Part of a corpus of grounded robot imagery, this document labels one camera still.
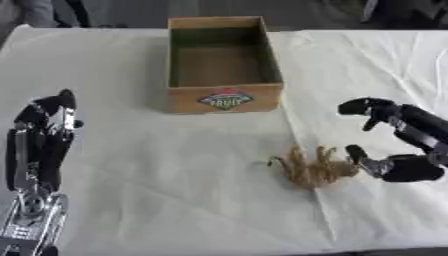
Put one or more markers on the person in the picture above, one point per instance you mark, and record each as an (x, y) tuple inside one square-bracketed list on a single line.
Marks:
[(52, 13)]

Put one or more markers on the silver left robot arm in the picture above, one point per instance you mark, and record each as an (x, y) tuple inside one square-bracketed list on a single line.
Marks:
[(30, 220)]

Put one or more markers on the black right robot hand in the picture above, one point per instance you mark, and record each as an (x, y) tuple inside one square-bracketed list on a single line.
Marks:
[(408, 133)]

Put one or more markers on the tan cardboard box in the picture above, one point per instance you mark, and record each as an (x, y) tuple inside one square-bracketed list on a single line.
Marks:
[(224, 65)]

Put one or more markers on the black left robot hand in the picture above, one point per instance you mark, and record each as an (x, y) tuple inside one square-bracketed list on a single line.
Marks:
[(42, 140)]

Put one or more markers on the brown toy crab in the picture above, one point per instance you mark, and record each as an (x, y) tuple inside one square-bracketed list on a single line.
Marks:
[(312, 168)]

